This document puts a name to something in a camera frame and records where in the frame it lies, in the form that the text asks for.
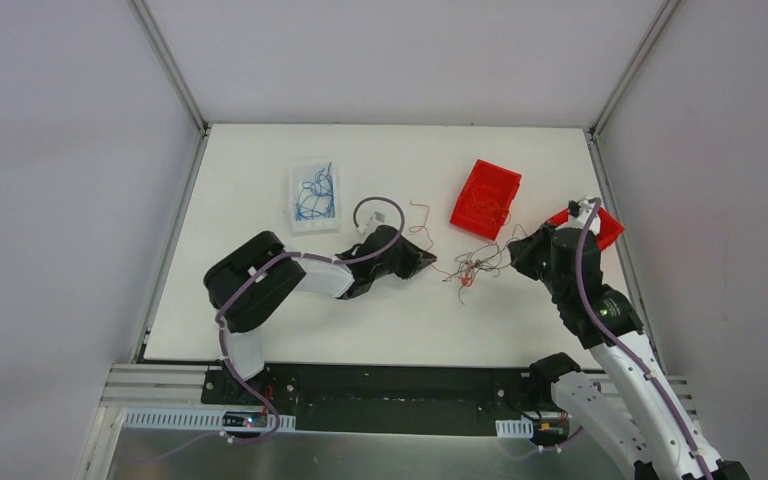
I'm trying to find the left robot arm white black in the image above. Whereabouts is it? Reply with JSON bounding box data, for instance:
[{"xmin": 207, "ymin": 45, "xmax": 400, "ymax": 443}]
[{"xmin": 203, "ymin": 225, "xmax": 437, "ymax": 405}]

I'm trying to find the right white slotted cable duct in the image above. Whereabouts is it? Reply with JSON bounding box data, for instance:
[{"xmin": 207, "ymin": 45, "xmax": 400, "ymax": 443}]
[{"xmin": 495, "ymin": 417, "xmax": 534, "ymax": 439}]

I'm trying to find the near red plastic bin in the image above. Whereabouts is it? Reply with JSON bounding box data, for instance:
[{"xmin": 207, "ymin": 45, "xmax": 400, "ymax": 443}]
[{"xmin": 547, "ymin": 207, "xmax": 625, "ymax": 251}]

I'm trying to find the red plastic bin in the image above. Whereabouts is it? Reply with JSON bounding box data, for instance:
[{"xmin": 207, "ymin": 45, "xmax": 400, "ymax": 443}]
[
  {"xmin": 450, "ymin": 159, "xmax": 522, "ymax": 241},
  {"xmin": 547, "ymin": 207, "xmax": 625, "ymax": 251}
]

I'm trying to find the far red plastic bin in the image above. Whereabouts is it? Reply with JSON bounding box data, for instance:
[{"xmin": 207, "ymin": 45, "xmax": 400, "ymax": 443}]
[{"xmin": 450, "ymin": 159, "xmax": 522, "ymax": 241}]

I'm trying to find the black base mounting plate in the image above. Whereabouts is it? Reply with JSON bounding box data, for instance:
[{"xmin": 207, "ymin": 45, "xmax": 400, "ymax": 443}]
[{"xmin": 201, "ymin": 363, "xmax": 575, "ymax": 445}]

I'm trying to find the white slotted cable duct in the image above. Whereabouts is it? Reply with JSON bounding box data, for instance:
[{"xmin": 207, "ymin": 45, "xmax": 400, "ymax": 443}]
[
  {"xmin": 123, "ymin": 408, "xmax": 296, "ymax": 433},
  {"xmin": 495, "ymin": 417, "xmax": 534, "ymax": 439}
]

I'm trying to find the white plastic tray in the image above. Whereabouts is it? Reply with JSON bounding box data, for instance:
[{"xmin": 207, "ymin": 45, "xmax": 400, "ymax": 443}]
[{"xmin": 287, "ymin": 157, "xmax": 341, "ymax": 236}]

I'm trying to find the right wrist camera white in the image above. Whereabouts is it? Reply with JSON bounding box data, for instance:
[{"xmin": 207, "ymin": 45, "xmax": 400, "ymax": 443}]
[{"xmin": 562, "ymin": 197, "xmax": 601, "ymax": 235}]

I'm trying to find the aluminium frame rail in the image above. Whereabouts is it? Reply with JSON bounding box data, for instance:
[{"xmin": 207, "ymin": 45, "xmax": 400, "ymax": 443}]
[{"xmin": 100, "ymin": 364, "xmax": 208, "ymax": 407}]

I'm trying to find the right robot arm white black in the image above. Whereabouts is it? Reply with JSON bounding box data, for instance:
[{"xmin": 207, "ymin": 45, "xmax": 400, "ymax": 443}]
[{"xmin": 507, "ymin": 224, "xmax": 749, "ymax": 479}]

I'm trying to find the orange wire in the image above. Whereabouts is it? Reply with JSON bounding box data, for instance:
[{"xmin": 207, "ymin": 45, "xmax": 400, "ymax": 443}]
[
  {"xmin": 407, "ymin": 201, "xmax": 481, "ymax": 287},
  {"xmin": 466, "ymin": 178, "xmax": 514, "ymax": 227}
]

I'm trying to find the left white slotted cable duct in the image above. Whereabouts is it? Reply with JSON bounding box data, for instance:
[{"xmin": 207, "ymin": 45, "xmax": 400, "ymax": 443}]
[{"xmin": 123, "ymin": 408, "xmax": 296, "ymax": 433}]

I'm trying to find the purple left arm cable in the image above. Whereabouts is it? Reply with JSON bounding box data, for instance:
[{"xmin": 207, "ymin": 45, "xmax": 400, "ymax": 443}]
[{"xmin": 216, "ymin": 195, "xmax": 406, "ymax": 399}]

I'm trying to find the black wire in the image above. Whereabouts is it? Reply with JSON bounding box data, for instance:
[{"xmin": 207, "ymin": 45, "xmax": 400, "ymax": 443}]
[{"xmin": 443, "ymin": 225, "xmax": 528, "ymax": 306}]

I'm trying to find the blue wire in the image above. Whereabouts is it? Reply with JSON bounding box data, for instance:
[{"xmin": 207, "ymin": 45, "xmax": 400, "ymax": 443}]
[{"xmin": 294, "ymin": 162, "xmax": 336, "ymax": 221}]

